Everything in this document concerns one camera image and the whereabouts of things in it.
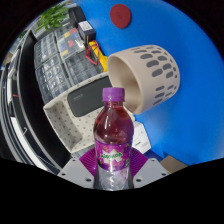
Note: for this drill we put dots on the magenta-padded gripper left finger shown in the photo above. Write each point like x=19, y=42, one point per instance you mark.
x=76, y=171

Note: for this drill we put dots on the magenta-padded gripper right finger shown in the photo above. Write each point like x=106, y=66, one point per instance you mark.
x=150, y=171

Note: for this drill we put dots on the clear bottle with purple cap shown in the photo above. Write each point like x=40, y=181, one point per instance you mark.
x=113, y=133

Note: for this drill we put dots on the small white box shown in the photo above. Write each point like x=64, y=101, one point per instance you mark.
x=141, y=138

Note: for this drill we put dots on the beige perforated tray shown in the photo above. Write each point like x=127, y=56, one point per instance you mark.
x=66, y=123

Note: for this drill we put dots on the black rounded case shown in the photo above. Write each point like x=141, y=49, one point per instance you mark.
x=85, y=98

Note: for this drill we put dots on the beige cup with oval pattern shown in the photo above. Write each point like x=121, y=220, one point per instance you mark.
x=156, y=76

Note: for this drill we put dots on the grey small-parts drawer cabinet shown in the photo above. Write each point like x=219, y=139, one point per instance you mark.
x=55, y=73

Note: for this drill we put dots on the yellow and red tool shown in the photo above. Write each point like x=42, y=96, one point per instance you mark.
x=96, y=55

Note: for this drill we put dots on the clear organizer with coloured parts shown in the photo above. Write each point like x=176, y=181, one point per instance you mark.
x=68, y=43

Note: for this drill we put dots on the black box with white label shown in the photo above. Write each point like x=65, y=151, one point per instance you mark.
x=86, y=30

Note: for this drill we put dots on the green potted plant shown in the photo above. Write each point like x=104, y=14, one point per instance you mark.
x=51, y=18

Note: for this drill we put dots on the flat black case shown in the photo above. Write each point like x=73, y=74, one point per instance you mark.
x=76, y=15

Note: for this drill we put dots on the flat round red coaster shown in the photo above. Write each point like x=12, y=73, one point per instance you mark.
x=120, y=16

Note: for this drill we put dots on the black wall shelf unit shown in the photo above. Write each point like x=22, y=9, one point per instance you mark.
x=30, y=113

